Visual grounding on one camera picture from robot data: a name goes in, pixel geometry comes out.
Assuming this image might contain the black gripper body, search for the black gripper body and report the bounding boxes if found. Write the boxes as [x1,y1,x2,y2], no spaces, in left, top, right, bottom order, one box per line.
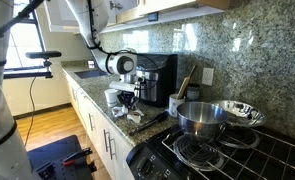
[118,91,138,104]

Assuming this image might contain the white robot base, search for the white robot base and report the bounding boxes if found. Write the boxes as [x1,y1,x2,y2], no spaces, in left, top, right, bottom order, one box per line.
[0,0,47,180]

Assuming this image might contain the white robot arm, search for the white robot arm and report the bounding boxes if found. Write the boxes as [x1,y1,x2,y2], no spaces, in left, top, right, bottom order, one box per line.
[66,0,138,109]

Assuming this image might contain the white cup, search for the white cup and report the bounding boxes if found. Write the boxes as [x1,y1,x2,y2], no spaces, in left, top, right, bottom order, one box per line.
[104,89,118,107]

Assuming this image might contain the black tongs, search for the black tongs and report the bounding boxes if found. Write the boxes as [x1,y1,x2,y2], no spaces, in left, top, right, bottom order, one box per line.
[129,111,169,136]

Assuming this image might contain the black air fryer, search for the black air fryer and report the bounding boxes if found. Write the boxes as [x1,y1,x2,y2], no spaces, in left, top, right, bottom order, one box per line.
[136,53,178,107]

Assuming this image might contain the white utensil mug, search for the white utensil mug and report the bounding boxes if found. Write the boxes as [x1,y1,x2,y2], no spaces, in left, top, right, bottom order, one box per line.
[168,94,185,117]

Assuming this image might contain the kitchen sink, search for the kitchen sink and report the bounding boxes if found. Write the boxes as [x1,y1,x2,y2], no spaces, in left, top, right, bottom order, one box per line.
[75,70,108,79]

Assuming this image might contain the white lower cabinets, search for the white lower cabinets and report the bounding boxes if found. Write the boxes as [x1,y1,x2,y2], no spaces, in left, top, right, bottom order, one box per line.
[64,73,134,180]

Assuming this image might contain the wooden spatula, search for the wooden spatula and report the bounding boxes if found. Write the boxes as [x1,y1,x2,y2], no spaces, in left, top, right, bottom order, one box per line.
[176,65,197,99]

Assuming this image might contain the dark glass jar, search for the dark glass jar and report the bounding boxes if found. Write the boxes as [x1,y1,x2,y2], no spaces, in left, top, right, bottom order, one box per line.
[186,83,200,101]

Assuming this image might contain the steel pot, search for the steel pot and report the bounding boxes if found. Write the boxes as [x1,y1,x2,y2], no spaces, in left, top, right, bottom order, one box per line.
[177,102,228,139]

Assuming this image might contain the upper cabinets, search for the upper cabinets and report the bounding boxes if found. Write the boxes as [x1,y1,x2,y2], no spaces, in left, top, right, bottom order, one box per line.
[44,0,232,33]

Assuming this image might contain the steel mixing bowl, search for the steel mixing bowl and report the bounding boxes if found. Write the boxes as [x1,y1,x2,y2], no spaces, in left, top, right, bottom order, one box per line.
[212,100,267,127]

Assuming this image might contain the black stove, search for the black stove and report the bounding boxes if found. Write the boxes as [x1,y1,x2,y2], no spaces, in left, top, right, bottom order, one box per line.
[126,126,295,180]

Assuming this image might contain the window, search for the window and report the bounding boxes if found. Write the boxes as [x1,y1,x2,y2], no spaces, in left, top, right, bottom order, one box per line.
[5,11,45,70]

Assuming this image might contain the white wall outlet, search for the white wall outlet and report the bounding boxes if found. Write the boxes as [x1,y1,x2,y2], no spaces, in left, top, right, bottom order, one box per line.
[202,68,214,86]

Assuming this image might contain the red handled clamp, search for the red handled clamp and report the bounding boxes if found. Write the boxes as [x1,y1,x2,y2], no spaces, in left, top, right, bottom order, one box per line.
[63,147,92,167]

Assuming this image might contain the black camera on stand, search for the black camera on stand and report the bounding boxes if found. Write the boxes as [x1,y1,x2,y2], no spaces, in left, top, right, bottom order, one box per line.
[4,51,62,79]

